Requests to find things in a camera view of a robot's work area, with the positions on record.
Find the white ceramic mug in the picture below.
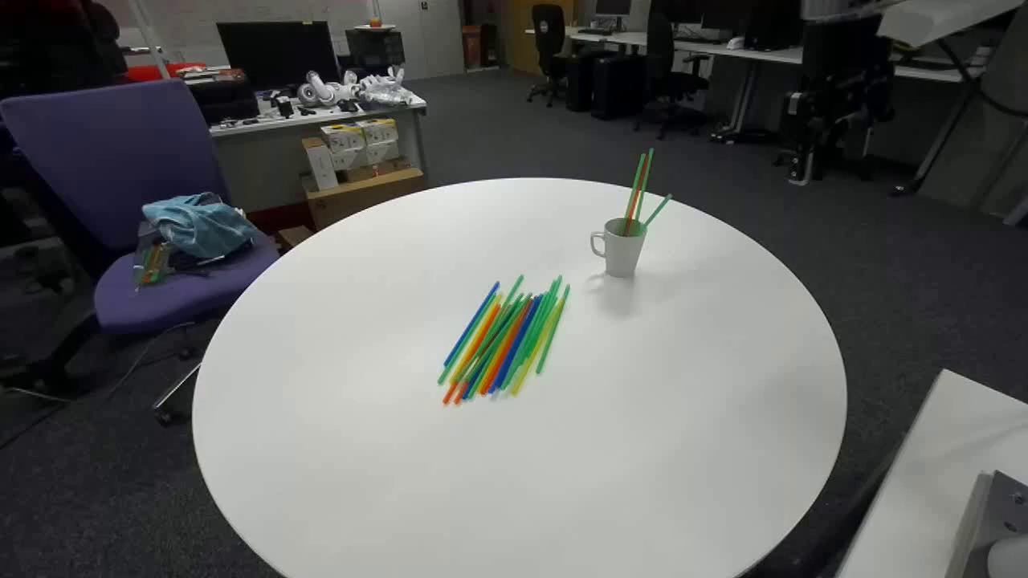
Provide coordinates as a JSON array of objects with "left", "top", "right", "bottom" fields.
[{"left": 589, "top": 214, "right": 647, "bottom": 282}]

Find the blue plastic straw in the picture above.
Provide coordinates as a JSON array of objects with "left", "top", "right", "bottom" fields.
[
  {"left": 441, "top": 278, "right": 505, "bottom": 368},
  {"left": 472, "top": 293, "right": 539, "bottom": 398}
]

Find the orange plastic straw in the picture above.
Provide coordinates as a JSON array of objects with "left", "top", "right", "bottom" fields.
[
  {"left": 627, "top": 145, "right": 658, "bottom": 232},
  {"left": 474, "top": 313, "right": 530, "bottom": 400},
  {"left": 441, "top": 319, "right": 500, "bottom": 410}
]

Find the lime plastic straw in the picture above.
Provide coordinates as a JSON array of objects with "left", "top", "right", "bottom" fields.
[{"left": 623, "top": 146, "right": 651, "bottom": 229}]

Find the brown cardboard box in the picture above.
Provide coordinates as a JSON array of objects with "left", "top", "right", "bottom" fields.
[{"left": 300, "top": 163, "right": 430, "bottom": 232}]

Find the white paper bag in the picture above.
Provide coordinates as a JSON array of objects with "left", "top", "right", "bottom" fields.
[
  {"left": 363, "top": 114, "right": 404, "bottom": 170},
  {"left": 319, "top": 118, "right": 371, "bottom": 173}
]

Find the white carton box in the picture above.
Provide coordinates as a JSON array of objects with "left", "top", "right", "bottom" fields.
[{"left": 300, "top": 136, "right": 341, "bottom": 191}]

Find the silver plastic bag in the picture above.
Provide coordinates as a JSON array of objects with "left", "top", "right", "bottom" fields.
[{"left": 357, "top": 64, "right": 418, "bottom": 110}]

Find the black office chair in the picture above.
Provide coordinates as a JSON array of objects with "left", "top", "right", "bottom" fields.
[
  {"left": 640, "top": 9, "right": 714, "bottom": 141},
  {"left": 785, "top": 14, "right": 898, "bottom": 185},
  {"left": 525, "top": 0, "right": 577, "bottom": 110}
]

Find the yellow cabinet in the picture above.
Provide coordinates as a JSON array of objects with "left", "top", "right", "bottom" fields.
[{"left": 500, "top": 0, "right": 560, "bottom": 76}]

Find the white plastic bag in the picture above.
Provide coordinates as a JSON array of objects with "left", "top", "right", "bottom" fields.
[{"left": 296, "top": 68, "right": 363, "bottom": 113}]

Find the small black monitor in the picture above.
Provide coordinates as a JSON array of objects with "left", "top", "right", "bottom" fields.
[{"left": 342, "top": 24, "right": 407, "bottom": 76}]

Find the white office desk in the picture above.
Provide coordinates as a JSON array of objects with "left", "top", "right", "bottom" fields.
[{"left": 206, "top": 91, "right": 434, "bottom": 214}]

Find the crumpled blue cloth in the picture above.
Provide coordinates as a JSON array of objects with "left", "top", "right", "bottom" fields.
[{"left": 133, "top": 188, "right": 259, "bottom": 270}]

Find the long white desk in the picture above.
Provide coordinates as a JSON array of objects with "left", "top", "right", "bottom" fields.
[{"left": 564, "top": 24, "right": 972, "bottom": 91}]

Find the black computer monitor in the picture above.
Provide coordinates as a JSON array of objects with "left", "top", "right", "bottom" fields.
[{"left": 216, "top": 18, "right": 342, "bottom": 94}]

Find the black equipment case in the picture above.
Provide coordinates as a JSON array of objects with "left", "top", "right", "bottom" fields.
[{"left": 185, "top": 72, "right": 259, "bottom": 124}]

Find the clear straw packet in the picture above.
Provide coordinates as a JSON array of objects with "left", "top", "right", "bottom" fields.
[{"left": 132, "top": 237, "right": 175, "bottom": 293}]

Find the red flat tray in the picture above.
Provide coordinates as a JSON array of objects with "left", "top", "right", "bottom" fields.
[{"left": 126, "top": 60, "right": 218, "bottom": 85}]

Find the white robot stand platform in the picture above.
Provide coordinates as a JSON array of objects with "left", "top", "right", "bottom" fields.
[{"left": 833, "top": 365, "right": 1028, "bottom": 578}]

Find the purple office chair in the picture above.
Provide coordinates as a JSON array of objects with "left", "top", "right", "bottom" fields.
[{"left": 0, "top": 76, "right": 284, "bottom": 427}]

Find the gray metal bracket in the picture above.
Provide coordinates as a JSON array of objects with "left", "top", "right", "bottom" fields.
[{"left": 943, "top": 466, "right": 1028, "bottom": 578}]

